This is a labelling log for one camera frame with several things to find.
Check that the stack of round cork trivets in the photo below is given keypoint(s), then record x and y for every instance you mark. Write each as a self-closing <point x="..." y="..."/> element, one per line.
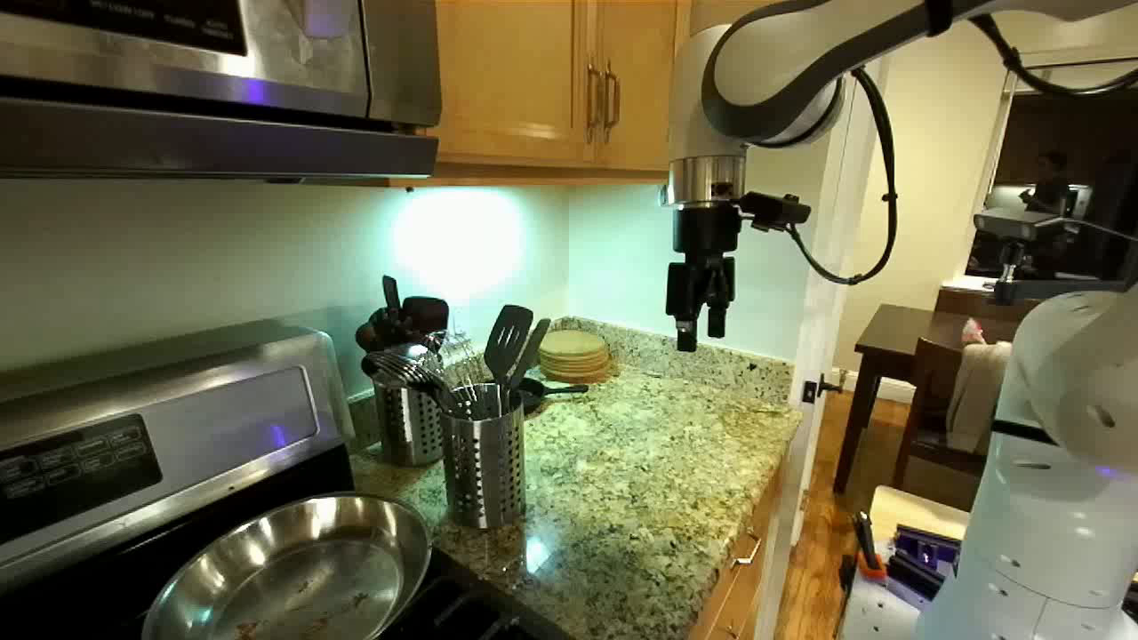
<point x="572" y="357"/>

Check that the stainless steel microwave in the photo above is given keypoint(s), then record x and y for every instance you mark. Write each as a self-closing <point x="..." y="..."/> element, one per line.
<point x="292" y="91"/>

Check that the black utensils in rear holder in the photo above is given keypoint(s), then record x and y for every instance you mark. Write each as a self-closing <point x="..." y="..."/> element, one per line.
<point x="402" y="320"/>

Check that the stainless steel stove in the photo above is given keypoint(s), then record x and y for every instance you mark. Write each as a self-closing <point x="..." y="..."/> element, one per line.
<point x="118" y="467"/>

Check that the black slotted spatula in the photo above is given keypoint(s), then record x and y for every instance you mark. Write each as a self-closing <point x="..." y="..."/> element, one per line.
<point x="505" y="340"/>

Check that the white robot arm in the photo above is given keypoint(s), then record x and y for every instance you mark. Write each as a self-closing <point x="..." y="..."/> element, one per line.
<point x="775" y="80"/>

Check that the wooden upper cabinet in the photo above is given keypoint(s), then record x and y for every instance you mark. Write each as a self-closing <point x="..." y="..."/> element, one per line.
<point x="554" y="86"/>

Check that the wooden cabinet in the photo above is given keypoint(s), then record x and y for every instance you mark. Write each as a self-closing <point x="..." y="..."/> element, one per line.
<point x="731" y="602"/>
<point x="554" y="86"/>

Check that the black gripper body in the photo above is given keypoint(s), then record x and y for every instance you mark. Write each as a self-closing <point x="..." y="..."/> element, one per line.
<point x="704" y="243"/>

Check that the steel frying pan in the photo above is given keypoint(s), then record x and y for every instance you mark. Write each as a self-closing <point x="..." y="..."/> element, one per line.
<point x="310" y="570"/>

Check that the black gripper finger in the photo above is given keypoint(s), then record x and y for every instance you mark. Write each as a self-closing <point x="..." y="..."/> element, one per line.
<point x="687" y="331"/>
<point x="716" y="316"/>

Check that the perforated steel utensil holder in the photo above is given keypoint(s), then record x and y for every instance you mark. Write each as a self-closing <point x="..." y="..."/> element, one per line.
<point x="483" y="476"/>
<point x="406" y="417"/>

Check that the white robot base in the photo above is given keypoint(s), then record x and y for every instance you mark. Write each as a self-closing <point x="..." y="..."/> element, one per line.
<point x="1050" y="540"/>

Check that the wooden lower cabinet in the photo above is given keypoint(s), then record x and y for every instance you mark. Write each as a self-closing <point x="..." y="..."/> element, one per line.
<point x="731" y="602"/>

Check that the dark wooden table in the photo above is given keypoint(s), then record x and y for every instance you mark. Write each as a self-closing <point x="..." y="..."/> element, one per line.
<point x="923" y="349"/>

